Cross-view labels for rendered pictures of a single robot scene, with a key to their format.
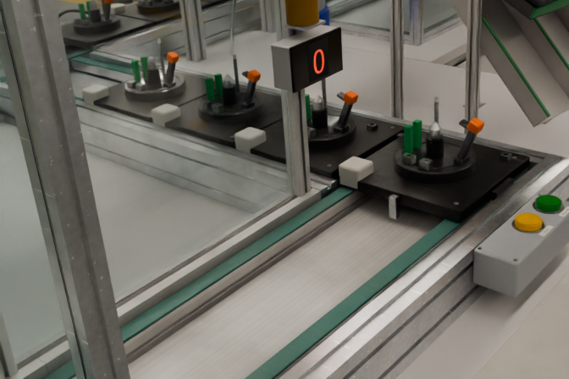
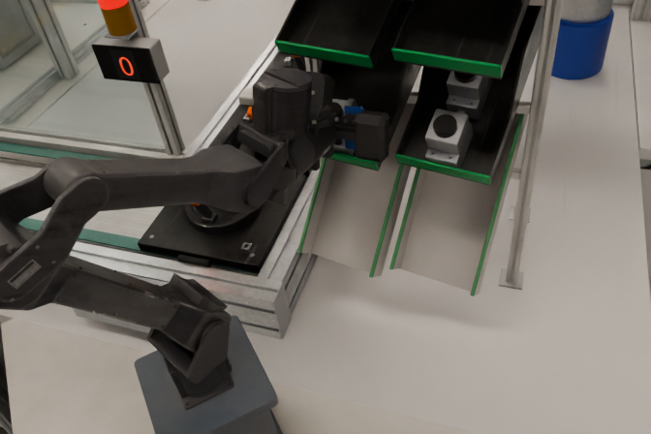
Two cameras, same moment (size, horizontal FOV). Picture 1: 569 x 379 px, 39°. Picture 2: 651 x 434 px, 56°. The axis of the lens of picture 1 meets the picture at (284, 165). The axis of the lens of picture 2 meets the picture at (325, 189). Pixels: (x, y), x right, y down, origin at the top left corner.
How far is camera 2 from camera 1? 1.61 m
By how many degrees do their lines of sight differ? 59
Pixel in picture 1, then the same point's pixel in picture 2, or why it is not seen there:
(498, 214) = (145, 267)
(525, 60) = (373, 193)
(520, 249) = not seen: hidden behind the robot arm
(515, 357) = (40, 339)
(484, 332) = (70, 315)
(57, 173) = not seen: outside the picture
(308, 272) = not seen: hidden behind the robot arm
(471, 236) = (114, 261)
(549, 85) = (373, 235)
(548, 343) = (57, 356)
